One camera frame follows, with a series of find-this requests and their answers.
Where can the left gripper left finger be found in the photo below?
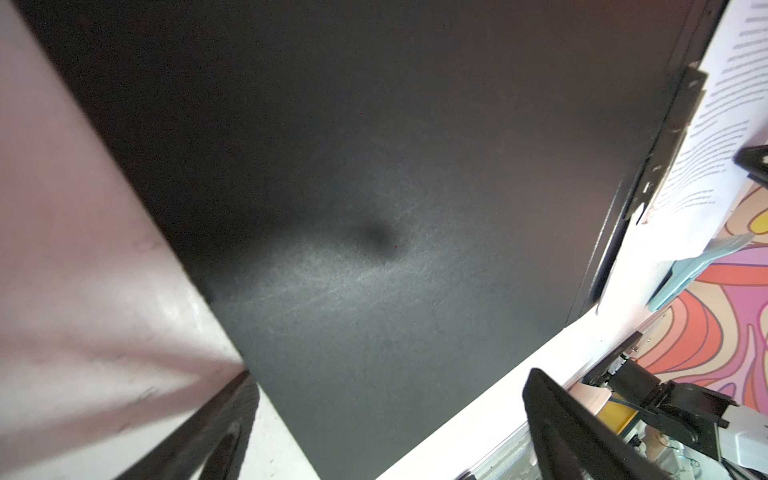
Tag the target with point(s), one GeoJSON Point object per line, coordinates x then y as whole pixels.
{"type": "Point", "coordinates": [212, 443]}

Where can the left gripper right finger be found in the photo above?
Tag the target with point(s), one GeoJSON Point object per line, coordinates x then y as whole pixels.
{"type": "Point", "coordinates": [571, 443]}

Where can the teal calculator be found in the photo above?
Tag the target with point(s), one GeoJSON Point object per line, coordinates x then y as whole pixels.
{"type": "Point", "coordinates": [685, 271]}

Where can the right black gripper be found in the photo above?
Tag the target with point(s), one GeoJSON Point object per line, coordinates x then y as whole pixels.
{"type": "Point", "coordinates": [754, 161]}

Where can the blue clip folder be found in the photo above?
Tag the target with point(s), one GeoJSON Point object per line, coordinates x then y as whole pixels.
{"type": "Point", "coordinates": [388, 205]}

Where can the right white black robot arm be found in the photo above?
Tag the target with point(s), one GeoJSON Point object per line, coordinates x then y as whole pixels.
{"type": "Point", "coordinates": [701, 380]}

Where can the metal folder lever clip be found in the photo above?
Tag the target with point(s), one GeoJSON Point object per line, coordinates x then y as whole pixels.
{"type": "Point", "coordinates": [672, 133]}

